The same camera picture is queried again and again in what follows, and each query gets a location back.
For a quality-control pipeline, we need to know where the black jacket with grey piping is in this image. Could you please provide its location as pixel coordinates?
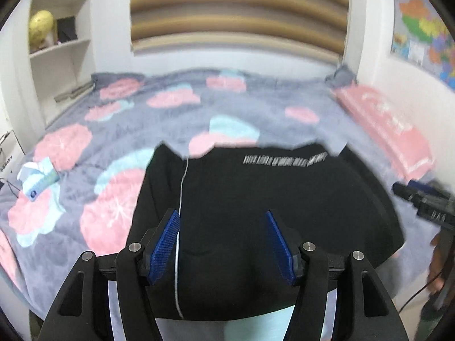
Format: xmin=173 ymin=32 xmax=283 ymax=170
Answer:
xmin=128 ymin=143 xmax=404 ymax=321

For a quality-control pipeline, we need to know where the person's right hand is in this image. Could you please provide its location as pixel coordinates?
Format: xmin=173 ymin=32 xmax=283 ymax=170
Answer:
xmin=427 ymin=233 xmax=445 ymax=295

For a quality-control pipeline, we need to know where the pink pillow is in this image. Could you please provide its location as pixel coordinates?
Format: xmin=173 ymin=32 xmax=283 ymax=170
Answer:
xmin=332 ymin=84 xmax=434 ymax=181

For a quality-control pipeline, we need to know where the grey blanket with pink clouds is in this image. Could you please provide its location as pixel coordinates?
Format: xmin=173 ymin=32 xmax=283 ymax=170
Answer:
xmin=0 ymin=68 xmax=445 ymax=319

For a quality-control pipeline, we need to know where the grey pillow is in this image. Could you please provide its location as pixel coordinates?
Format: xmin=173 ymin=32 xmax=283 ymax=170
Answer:
xmin=325 ymin=64 xmax=358 ymax=89

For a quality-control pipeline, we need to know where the wooden slatted headboard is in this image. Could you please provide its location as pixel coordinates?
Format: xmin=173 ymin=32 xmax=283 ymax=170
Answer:
xmin=130 ymin=0 xmax=349 ymax=64

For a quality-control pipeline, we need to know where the small box on shelf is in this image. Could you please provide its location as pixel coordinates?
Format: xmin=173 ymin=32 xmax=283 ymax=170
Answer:
xmin=57 ymin=16 xmax=78 ymax=43

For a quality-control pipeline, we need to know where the yellow globe ball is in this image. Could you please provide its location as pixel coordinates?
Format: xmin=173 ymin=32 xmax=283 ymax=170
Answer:
xmin=28 ymin=10 xmax=54 ymax=52

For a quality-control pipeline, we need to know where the white bookshelf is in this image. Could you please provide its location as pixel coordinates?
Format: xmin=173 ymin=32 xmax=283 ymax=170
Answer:
xmin=28 ymin=0 xmax=96 ymax=127

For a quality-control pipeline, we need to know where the colourful wall map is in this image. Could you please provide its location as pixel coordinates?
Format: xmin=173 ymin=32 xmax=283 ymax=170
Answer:
xmin=391 ymin=0 xmax=454 ymax=89

